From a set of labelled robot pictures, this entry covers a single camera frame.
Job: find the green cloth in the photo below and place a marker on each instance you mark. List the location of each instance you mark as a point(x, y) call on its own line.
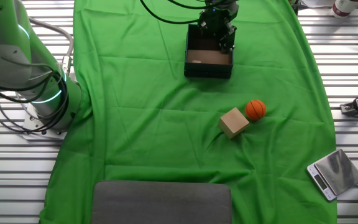
point(135, 140)

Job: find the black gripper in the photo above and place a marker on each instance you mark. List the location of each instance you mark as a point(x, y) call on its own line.
point(216, 20)

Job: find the dark green gift box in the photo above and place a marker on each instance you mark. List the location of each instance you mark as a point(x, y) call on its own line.
point(207, 71)

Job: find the orange toy basketball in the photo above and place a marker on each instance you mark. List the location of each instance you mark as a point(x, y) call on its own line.
point(255, 109)

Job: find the silver digital scale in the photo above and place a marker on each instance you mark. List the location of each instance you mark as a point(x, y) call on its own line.
point(337, 171)

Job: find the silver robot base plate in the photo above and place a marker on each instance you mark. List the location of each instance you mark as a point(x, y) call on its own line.
point(31, 123)

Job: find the grey fabric cushion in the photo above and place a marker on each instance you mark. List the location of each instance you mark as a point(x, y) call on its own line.
point(160, 205)

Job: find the white red container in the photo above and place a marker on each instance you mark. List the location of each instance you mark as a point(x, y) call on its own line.
point(345, 6)

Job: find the large wooden block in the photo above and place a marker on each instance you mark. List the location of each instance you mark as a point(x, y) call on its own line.
point(233, 123)

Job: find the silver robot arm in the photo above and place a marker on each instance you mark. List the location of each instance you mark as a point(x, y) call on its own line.
point(5, 37)

